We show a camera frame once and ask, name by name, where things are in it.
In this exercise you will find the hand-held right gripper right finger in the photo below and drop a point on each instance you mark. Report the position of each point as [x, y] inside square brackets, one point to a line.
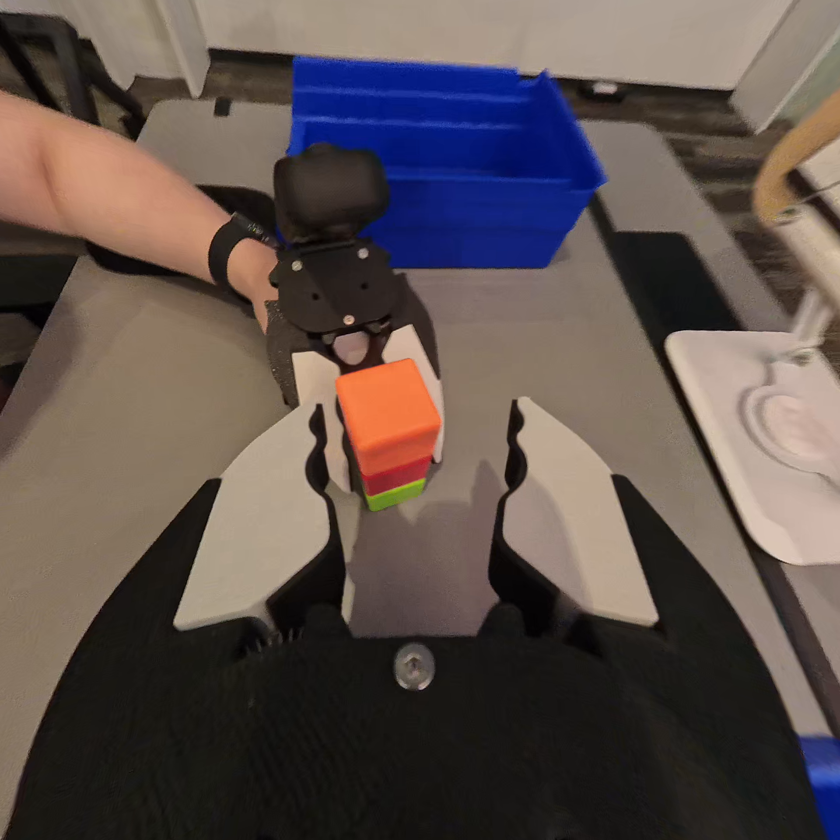
[578, 538]

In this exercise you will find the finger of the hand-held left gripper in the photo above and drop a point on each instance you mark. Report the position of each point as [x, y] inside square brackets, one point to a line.
[315, 381]
[420, 355]

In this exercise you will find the red magnetic cube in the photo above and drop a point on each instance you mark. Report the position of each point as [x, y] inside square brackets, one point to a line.
[397, 469]

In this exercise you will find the orange magnetic cube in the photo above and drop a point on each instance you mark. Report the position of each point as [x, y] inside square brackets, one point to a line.
[387, 404]

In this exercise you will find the black floor device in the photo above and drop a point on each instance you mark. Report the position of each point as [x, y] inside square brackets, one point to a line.
[601, 89]

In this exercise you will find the black textured mat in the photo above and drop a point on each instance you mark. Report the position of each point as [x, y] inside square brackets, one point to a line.
[197, 282]

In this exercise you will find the green magnetic cube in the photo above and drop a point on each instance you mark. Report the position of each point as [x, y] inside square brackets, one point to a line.
[397, 495]

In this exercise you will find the person's left hand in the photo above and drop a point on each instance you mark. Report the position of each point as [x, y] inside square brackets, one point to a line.
[263, 289]

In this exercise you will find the small black square object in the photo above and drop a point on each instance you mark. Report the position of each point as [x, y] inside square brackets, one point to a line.
[222, 106]

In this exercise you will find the person's left forearm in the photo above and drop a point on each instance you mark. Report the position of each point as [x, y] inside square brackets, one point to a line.
[92, 184]

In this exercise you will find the blue plastic bin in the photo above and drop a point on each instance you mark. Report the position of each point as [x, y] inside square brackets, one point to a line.
[822, 788]
[446, 158]

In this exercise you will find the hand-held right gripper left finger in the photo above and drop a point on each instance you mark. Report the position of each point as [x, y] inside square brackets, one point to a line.
[256, 538]

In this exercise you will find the white sign stand base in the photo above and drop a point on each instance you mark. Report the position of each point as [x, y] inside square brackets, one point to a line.
[735, 433]

